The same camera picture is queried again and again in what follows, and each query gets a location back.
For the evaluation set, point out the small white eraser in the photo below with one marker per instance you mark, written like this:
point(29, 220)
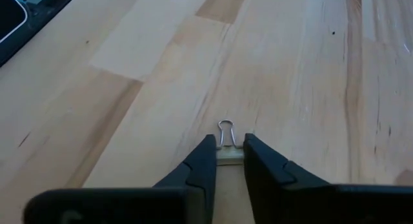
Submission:
point(229, 157)

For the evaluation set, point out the white-edged black plate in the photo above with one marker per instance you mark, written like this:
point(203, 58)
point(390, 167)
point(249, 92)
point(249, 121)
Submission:
point(9, 11)

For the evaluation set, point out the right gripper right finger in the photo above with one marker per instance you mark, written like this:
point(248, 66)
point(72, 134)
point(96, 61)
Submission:
point(322, 206)

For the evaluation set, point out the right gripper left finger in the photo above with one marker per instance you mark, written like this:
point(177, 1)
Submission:
point(129, 206)

